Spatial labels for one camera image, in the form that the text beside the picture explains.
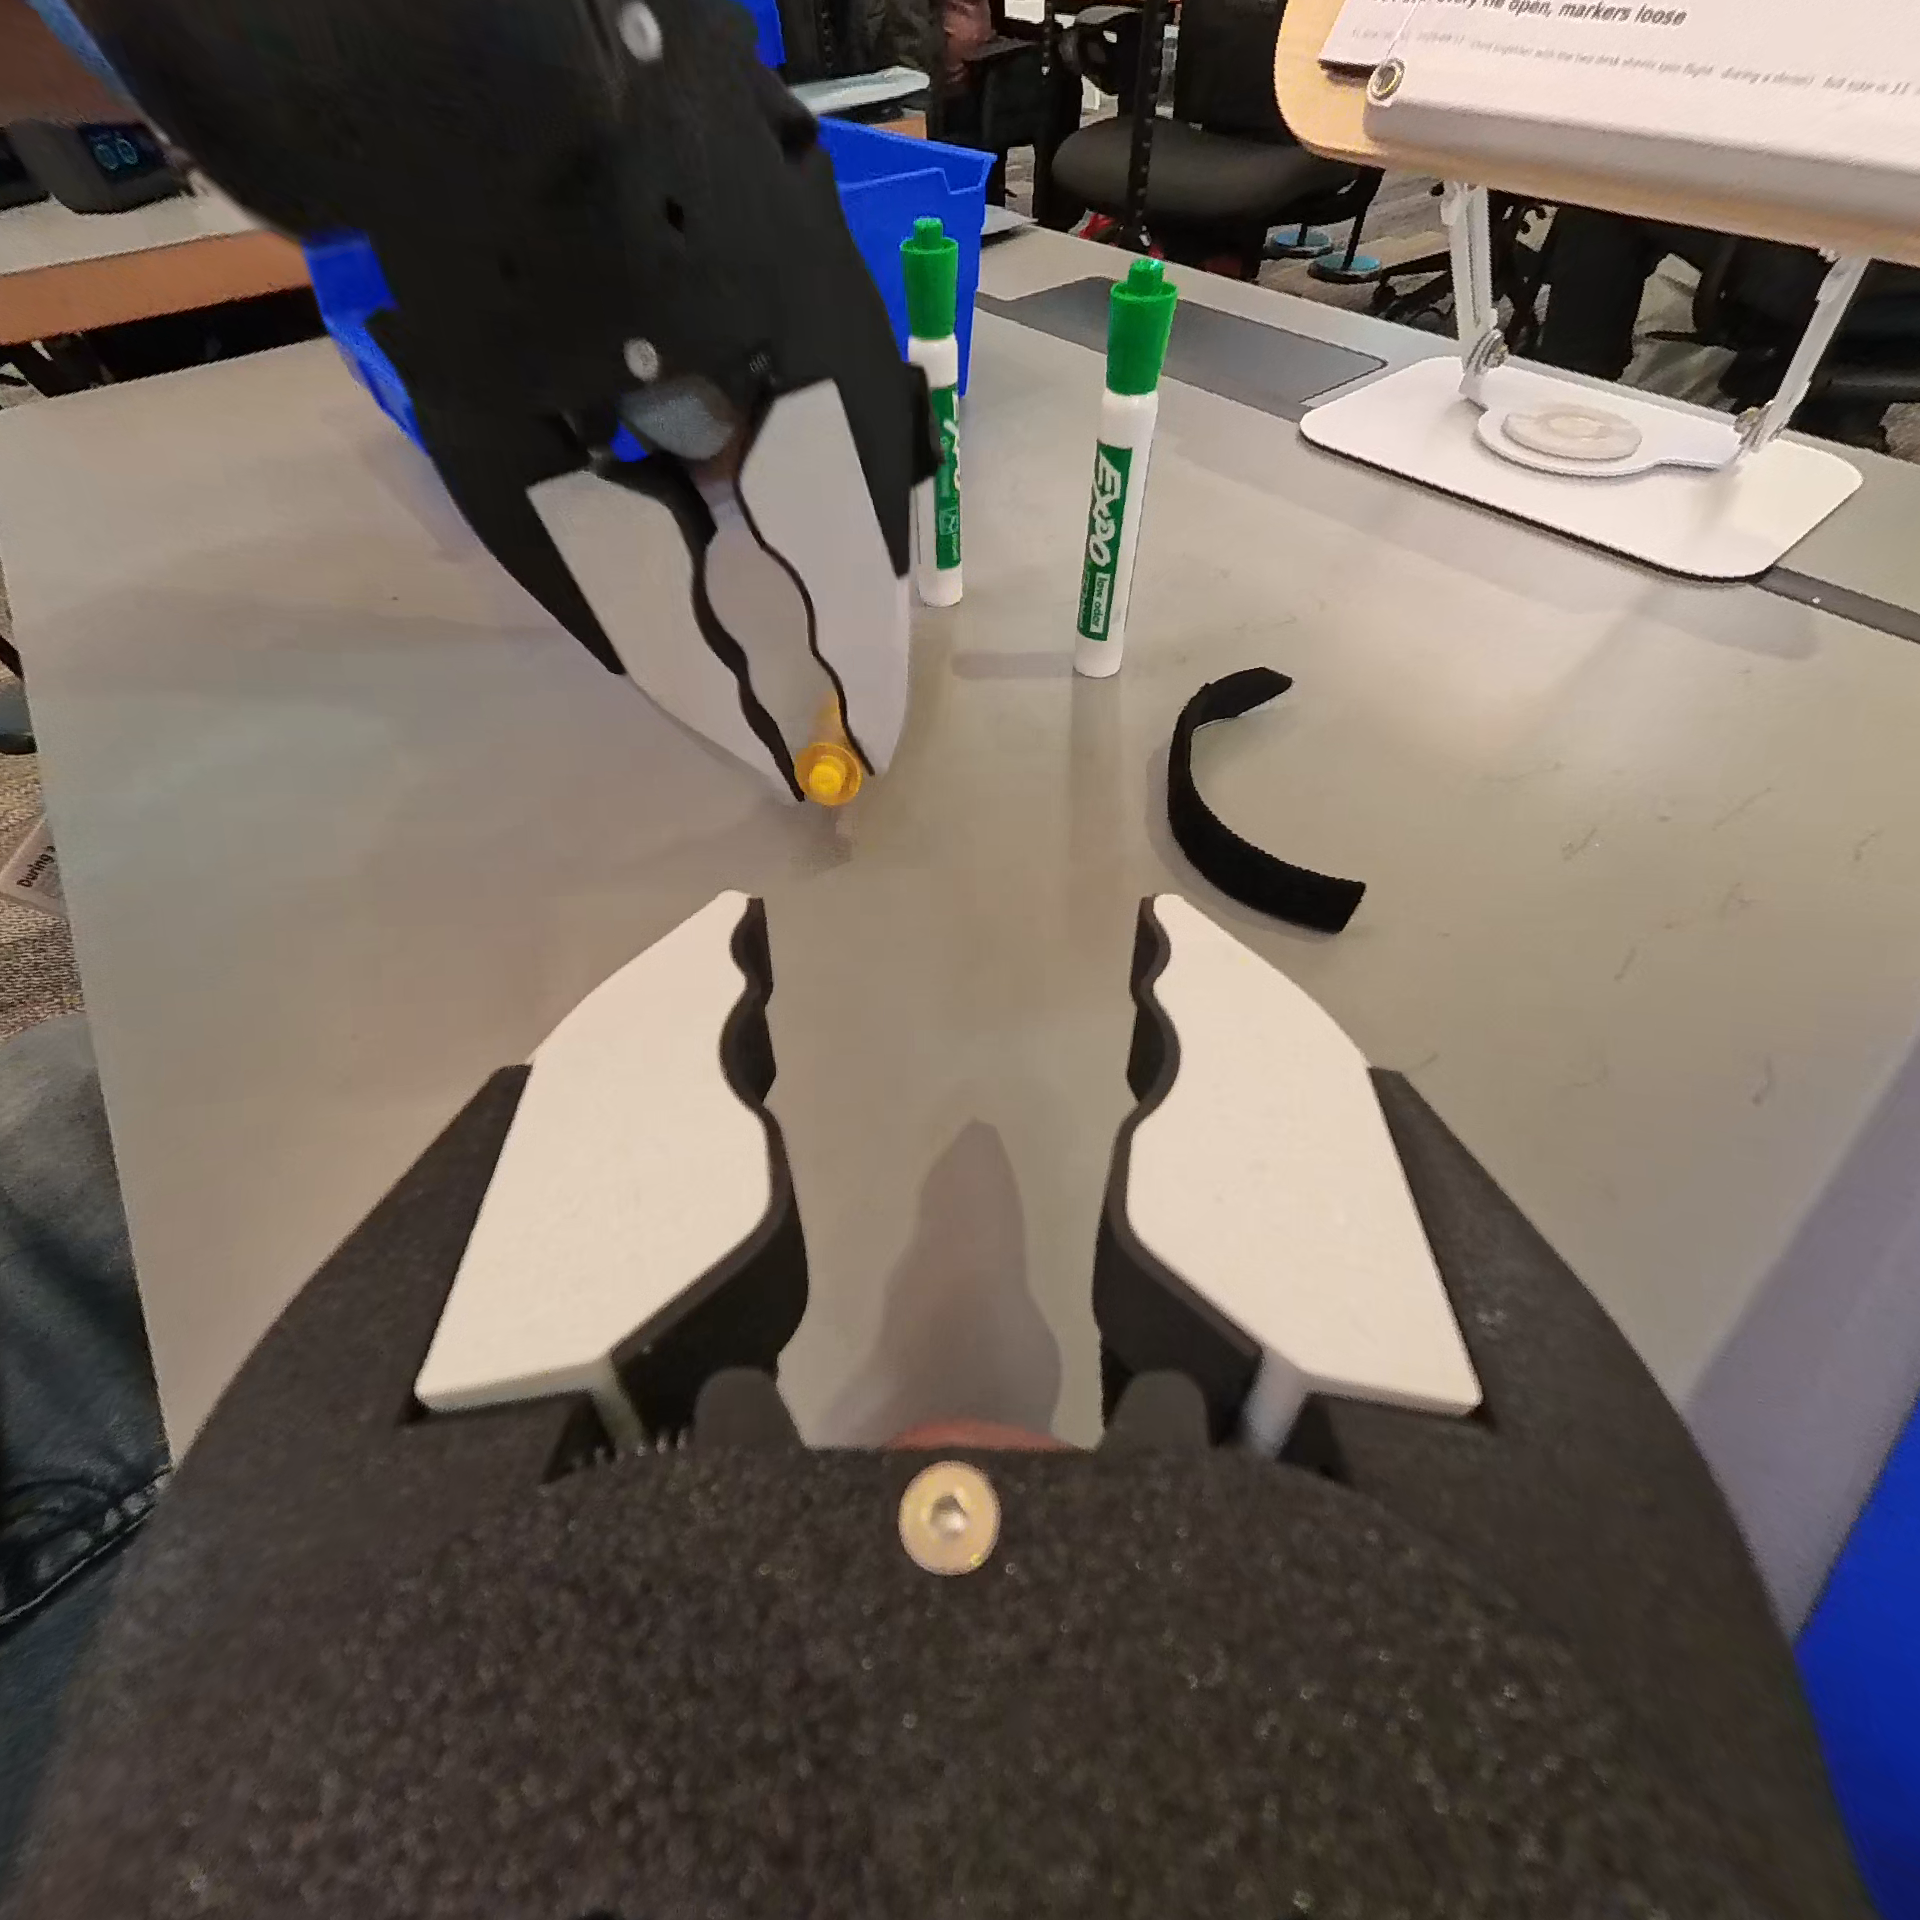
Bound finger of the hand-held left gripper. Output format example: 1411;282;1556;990
734;374;913;782
524;455;810;808

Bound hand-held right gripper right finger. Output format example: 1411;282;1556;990
1091;894;1488;1458

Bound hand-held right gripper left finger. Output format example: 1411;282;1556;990
412;891;814;1438

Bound yellow highlighter marker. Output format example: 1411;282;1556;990
794;692;876;808

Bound green dry erase marker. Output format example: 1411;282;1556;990
1073;257;1179;679
900;215;966;609

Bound blue plastic bin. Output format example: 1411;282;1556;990
1791;1393;1920;1920
299;112;1000;452

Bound black hook-and-loop strap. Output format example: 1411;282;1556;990
1166;667;1367;935

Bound grey desk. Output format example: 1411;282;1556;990
0;224;1920;1637

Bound wooden-edged side table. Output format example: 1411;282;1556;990
0;185;320;349

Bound black charger with green display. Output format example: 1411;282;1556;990
26;120;198;215

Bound black tripod pole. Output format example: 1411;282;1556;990
1132;0;1171;249

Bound person's blue jeans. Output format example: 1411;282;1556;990
0;1019;170;1772

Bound wooden white book stand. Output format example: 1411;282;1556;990
1274;0;1920;582

